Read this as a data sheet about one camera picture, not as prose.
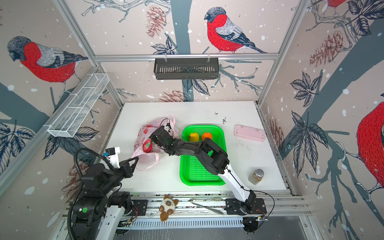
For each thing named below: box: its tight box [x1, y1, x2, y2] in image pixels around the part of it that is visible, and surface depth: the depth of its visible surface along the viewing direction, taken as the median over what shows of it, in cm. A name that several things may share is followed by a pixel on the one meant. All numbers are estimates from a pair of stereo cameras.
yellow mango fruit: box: [189, 132, 199, 142], surface depth 97 cm
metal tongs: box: [189, 197, 225, 215], surface depth 78 cm
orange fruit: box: [201, 132, 212, 141], surface depth 97 cm
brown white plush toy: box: [159, 194, 179, 222], surface depth 73 cm
